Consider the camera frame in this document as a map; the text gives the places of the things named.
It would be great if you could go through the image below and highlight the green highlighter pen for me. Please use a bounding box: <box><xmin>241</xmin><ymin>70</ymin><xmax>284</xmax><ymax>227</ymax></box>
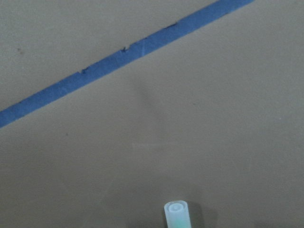
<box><xmin>164</xmin><ymin>200</ymin><xmax>191</xmax><ymax>228</ymax></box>

